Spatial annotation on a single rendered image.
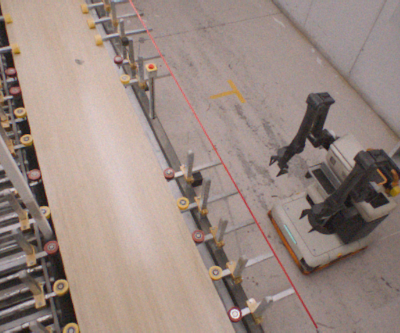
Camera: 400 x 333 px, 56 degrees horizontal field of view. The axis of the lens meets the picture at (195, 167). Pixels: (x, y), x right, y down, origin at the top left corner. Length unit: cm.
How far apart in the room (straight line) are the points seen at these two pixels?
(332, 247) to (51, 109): 243
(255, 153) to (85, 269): 225
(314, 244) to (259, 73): 238
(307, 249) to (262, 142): 135
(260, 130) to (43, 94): 221
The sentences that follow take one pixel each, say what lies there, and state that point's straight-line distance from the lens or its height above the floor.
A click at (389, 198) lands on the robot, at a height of 81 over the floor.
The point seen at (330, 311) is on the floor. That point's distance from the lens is 338.
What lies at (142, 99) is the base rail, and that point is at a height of 70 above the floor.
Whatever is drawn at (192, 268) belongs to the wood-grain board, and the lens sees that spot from 226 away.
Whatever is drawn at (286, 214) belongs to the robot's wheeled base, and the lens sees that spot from 326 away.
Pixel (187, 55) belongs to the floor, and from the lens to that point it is 489.
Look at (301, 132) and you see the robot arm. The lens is 233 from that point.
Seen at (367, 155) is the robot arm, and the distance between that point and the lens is 201.
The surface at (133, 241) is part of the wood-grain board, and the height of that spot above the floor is 90.
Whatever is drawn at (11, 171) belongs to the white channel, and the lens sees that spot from 193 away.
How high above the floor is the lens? 302
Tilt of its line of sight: 55 degrees down
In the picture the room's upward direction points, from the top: 7 degrees clockwise
